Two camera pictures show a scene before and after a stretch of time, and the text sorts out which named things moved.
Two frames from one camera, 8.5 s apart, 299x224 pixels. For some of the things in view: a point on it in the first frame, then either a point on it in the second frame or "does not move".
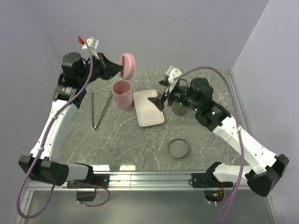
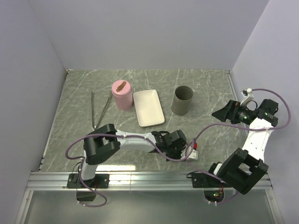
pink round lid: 128,61 -> 121,88
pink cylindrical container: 122,91 does not move
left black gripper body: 99,69 -> 174,153
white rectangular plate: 148,113 does not move
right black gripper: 160,100 -> 230,111
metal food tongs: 95,127 does not move
